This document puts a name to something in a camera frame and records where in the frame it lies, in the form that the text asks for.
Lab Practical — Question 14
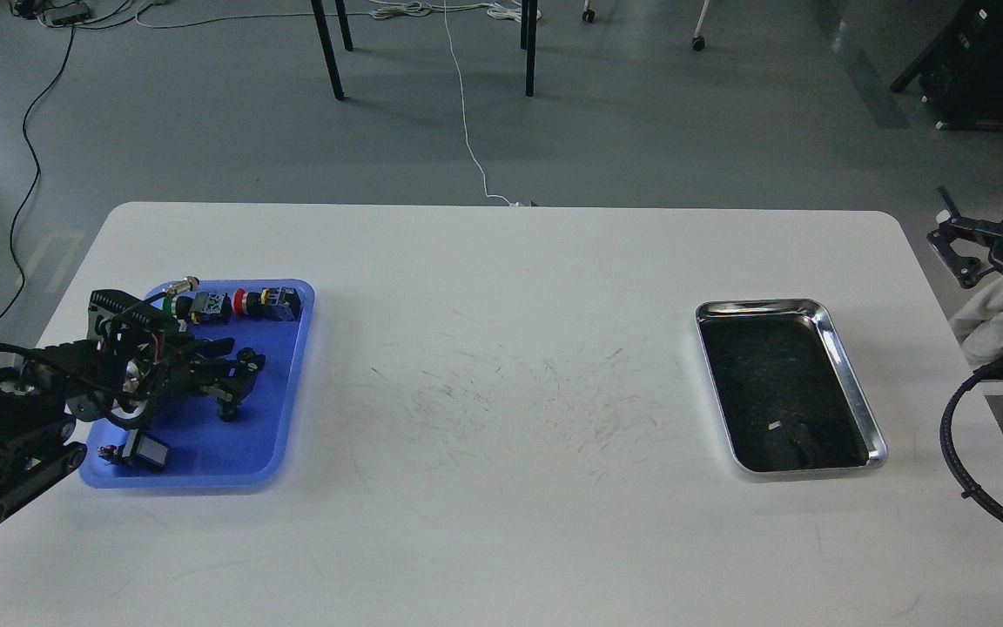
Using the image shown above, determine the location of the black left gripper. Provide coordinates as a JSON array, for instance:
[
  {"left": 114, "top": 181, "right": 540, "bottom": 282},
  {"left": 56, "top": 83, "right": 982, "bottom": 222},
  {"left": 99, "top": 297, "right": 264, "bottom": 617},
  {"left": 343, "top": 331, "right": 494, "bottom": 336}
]
[{"left": 66, "top": 290, "right": 266, "bottom": 428}]

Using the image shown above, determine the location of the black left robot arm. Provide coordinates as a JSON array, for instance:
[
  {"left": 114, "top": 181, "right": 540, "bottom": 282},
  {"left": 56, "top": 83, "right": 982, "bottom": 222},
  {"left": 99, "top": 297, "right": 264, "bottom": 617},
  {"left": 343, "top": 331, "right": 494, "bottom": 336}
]
[{"left": 0, "top": 280, "right": 266, "bottom": 523}]

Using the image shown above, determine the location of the blue plastic tray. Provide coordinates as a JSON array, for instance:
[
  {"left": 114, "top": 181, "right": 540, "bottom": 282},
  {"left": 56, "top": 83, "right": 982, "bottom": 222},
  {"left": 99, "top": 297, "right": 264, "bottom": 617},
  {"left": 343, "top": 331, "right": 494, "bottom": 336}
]
[{"left": 78, "top": 279, "right": 317, "bottom": 489}]

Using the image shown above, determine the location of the silver metal tray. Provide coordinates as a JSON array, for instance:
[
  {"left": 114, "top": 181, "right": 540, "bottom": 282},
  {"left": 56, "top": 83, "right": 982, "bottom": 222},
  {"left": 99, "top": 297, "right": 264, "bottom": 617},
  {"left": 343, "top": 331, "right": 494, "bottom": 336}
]
[{"left": 694, "top": 298, "right": 887, "bottom": 481}]

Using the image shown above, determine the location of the white cloth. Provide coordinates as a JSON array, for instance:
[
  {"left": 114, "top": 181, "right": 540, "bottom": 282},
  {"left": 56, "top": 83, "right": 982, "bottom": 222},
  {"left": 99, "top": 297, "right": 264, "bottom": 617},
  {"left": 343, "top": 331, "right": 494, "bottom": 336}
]
[{"left": 948, "top": 278, "right": 1003, "bottom": 370}]

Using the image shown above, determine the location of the black cabinet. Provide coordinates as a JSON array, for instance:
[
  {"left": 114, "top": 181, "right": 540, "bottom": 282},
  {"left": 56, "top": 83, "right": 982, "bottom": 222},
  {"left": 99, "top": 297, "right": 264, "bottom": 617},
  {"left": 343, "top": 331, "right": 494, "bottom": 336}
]
[{"left": 889, "top": 1, "right": 1003, "bottom": 131}]

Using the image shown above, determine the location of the black table leg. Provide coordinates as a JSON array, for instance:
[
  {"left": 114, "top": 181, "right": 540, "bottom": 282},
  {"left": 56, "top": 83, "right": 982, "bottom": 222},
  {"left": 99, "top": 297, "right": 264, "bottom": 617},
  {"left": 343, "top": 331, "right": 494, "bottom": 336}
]
[
  {"left": 333, "top": 0, "right": 354, "bottom": 52},
  {"left": 310, "top": 0, "right": 346, "bottom": 102},
  {"left": 519, "top": 0, "right": 540, "bottom": 97}
]

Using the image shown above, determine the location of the black power strip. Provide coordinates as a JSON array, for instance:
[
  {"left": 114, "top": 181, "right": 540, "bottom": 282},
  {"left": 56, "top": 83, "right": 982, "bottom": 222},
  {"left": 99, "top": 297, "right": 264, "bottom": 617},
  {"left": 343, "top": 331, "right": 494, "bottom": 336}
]
[{"left": 38, "top": 1, "right": 92, "bottom": 28}]

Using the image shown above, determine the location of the green push button switch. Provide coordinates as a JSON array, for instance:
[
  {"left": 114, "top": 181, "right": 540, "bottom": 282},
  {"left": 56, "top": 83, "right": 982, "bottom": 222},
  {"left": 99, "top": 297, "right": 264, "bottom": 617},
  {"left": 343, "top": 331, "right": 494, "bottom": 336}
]
[{"left": 162, "top": 291, "right": 233, "bottom": 326}]

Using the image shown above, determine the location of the red push button switch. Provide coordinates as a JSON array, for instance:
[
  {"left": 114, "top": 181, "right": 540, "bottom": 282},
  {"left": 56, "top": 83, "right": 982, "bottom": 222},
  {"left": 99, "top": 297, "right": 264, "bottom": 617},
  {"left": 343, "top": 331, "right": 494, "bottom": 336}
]
[{"left": 232, "top": 287, "right": 303, "bottom": 322}]

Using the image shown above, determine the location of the black floor cable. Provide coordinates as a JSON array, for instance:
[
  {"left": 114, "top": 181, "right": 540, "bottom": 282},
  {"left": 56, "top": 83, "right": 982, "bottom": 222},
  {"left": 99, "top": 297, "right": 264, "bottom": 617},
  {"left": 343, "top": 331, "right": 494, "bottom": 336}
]
[{"left": 0, "top": 0, "right": 135, "bottom": 393}]

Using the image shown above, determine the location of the white floor cable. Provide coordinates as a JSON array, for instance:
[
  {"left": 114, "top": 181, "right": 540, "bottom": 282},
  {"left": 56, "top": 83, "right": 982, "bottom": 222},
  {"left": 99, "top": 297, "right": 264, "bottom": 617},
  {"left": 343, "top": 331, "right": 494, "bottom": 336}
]
[{"left": 136, "top": 0, "right": 543, "bottom": 208}]

